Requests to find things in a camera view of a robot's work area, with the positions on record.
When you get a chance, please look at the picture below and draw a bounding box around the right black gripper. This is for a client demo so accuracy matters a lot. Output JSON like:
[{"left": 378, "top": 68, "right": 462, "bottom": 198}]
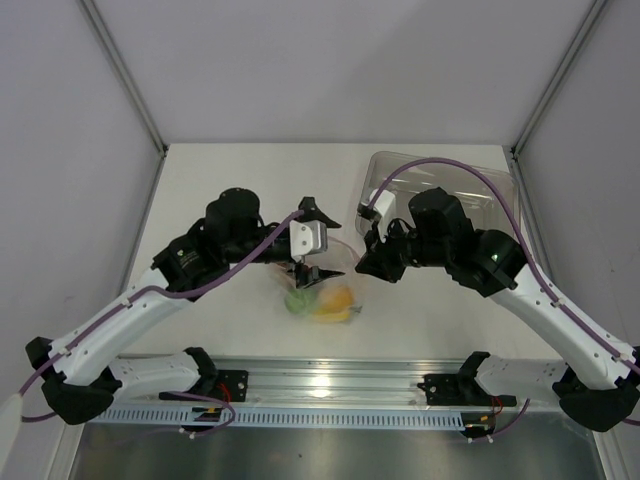
[{"left": 357, "top": 215, "right": 451, "bottom": 284}]

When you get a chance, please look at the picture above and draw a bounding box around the green guava toy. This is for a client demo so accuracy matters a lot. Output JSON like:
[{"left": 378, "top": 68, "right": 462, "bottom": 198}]
[{"left": 284, "top": 289, "right": 316, "bottom": 316}]

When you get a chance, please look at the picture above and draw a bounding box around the yellow lemon toy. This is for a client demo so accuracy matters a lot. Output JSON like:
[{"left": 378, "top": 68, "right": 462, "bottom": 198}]
[{"left": 317, "top": 284, "right": 355, "bottom": 310}]

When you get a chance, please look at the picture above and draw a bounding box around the clear zip top bag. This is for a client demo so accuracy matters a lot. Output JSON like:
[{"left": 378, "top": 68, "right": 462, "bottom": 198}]
[{"left": 268, "top": 236, "right": 365, "bottom": 323}]

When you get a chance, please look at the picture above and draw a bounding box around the yellow mango toy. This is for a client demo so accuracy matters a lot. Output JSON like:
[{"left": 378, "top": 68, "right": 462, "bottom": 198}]
[{"left": 311, "top": 308, "right": 353, "bottom": 324}]

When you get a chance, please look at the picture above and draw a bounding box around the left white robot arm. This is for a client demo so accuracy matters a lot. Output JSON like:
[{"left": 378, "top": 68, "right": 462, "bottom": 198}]
[{"left": 25, "top": 187, "right": 340, "bottom": 425}]

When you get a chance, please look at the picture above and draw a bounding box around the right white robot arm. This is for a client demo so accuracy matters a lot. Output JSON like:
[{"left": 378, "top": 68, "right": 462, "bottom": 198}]
[{"left": 355, "top": 188, "right": 639, "bottom": 432}]

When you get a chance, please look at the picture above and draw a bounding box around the clear plastic tray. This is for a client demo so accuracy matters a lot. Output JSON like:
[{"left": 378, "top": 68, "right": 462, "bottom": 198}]
[{"left": 360, "top": 151, "right": 514, "bottom": 235}]

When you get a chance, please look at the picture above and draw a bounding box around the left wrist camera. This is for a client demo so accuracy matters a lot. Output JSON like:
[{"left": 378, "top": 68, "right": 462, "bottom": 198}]
[{"left": 289, "top": 220, "right": 329, "bottom": 262}]

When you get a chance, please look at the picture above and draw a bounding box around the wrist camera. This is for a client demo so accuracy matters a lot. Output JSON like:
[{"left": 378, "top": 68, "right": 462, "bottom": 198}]
[
  {"left": 357, "top": 189, "right": 396, "bottom": 241},
  {"left": 289, "top": 220, "right": 329, "bottom": 262}
]

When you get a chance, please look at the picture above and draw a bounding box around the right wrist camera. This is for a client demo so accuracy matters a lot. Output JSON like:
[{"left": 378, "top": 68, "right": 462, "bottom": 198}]
[{"left": 357, "top": 189, "right": 396, "bottom": 241}]

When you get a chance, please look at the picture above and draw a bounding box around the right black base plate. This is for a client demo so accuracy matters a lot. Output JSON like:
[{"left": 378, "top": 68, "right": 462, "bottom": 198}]
[{"left": 417, "top": 373, "right": 517, "bottom": 407}]

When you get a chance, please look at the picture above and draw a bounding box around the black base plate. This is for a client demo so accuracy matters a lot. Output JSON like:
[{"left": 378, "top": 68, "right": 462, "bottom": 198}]
[
  {"left": 204, "top": 370, "right": 249, "bottom": 403},
  {"left": 417, "top": 373, "right": 517, "bottom": 407}
]

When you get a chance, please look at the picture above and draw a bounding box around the aluminium mounting rail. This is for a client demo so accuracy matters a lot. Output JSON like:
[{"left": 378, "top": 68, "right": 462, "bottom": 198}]
[{"left": 99, "top": 355, "right": 566, "bottom": 414}]

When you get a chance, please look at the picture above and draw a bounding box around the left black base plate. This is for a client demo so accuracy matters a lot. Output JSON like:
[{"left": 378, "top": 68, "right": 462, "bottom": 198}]
[{"left": 204, "top": 370, "right": 249, "bottom": 403}]

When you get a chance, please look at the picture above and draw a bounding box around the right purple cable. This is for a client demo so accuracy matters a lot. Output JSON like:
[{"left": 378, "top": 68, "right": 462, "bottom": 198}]
[{"left": 369, "top": 157, "right": 640, "bottom": 376}]

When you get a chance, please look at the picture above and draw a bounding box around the purple cable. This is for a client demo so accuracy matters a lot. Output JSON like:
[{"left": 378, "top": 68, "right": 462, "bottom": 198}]
[
  {"left": 369, "top": 157, "right": 640, "bottom": 376},
  {"left": 19, "top": 209, "right": 306, "bottom": 426}
]

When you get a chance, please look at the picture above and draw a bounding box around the white slotted cable duct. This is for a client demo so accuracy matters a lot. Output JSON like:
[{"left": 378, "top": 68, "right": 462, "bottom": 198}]
[{"left": 94, "top": 406, "right": 465, "bottom": 431}]

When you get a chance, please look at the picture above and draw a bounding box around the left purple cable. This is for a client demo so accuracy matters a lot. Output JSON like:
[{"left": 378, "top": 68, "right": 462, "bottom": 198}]
[{"left": 19, "top": 209, "right": 306, "bottom": 426}]

